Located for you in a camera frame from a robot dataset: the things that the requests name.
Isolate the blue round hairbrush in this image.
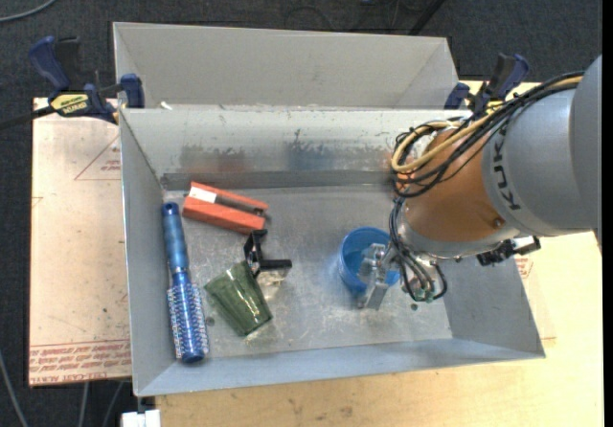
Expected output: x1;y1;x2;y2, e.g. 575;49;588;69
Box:
160;201;212;366

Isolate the grey metal bin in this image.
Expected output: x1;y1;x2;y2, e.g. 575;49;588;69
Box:
112;21;547;398

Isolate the blue plastic cup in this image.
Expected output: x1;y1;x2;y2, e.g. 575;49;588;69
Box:
338;226;401;298

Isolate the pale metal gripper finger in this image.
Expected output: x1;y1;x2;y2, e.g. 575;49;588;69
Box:
359;245;389;284
364;281;392;313

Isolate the red-brown flat block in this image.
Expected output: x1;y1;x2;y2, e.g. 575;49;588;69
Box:
181;181;270;236

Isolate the brown cardboard board, red print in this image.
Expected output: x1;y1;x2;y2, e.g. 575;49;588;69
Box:
28;97;557;388

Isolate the black cylinder on white bracket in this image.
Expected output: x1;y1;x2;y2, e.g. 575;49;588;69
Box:
475;235;543;268

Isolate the black metal clip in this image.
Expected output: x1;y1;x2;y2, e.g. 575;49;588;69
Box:
241;228;294;279

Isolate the green clear plastic cup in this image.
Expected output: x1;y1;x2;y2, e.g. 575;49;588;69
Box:
203;261;275;338

